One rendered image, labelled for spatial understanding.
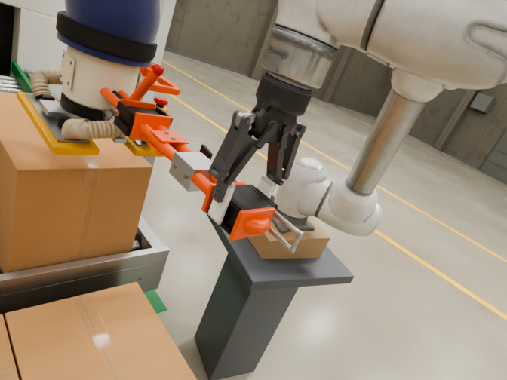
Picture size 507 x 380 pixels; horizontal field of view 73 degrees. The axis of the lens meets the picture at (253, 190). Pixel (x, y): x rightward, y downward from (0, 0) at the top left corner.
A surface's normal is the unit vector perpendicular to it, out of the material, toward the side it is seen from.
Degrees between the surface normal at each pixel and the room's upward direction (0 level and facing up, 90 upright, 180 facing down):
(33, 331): 0
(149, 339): 0
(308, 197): 92
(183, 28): 90
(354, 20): 120
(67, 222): 90
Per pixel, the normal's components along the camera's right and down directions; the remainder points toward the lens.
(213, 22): 0.42, 0.51
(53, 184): 0.66, 0.52
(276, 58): -0.70, 0.04
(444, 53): -0.44, 0.71
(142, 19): 0.84, 0.40
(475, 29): -0.25, 0.30
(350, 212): -0.34, 0.58
